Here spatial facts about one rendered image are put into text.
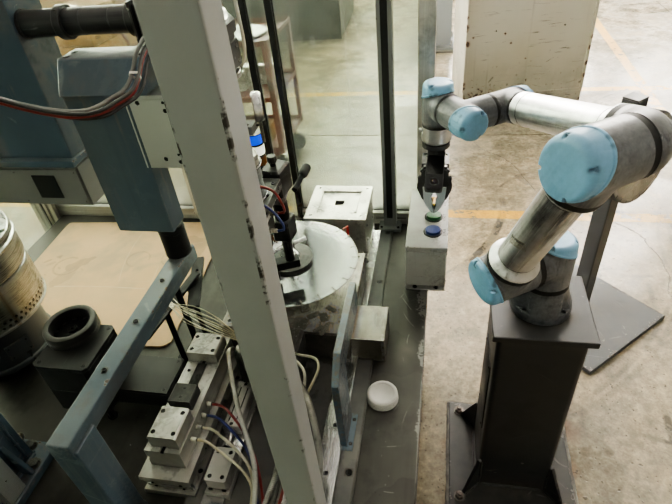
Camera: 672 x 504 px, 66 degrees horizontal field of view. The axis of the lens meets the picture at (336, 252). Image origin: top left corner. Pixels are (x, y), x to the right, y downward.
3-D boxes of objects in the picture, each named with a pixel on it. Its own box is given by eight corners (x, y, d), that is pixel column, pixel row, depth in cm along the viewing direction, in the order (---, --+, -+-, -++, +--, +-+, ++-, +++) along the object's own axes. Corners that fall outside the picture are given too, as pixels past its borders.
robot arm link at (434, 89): (434, 90, 118) (415, 79, 125) (432, 135, 125) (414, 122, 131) (463, 83, 120) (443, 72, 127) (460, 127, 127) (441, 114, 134)
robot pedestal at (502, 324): (559, 414, 194) (605, 259, 148) (578, 523, 163) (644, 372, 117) (449, 404, 201) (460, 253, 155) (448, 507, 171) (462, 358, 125)
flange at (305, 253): (317, 268, 124) (316, 260, 123) (271, 278, 123) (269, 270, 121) (308, 241, 133) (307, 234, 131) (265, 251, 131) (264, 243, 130)
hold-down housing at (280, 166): (281, 229, 117) (266, 148, 105) (301, 231, 115) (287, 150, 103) (271, 243, 113) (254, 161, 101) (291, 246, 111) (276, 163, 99)
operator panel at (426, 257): (411, 229, 167) (411, 189, 157) (446, 231, 165) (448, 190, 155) (405, 289, 145) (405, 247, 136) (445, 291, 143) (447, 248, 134)
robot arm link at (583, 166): (533, 296, 127) (678, 149, 80) (481, 317, 123) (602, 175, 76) (506, 256, 132) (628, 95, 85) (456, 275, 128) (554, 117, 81)
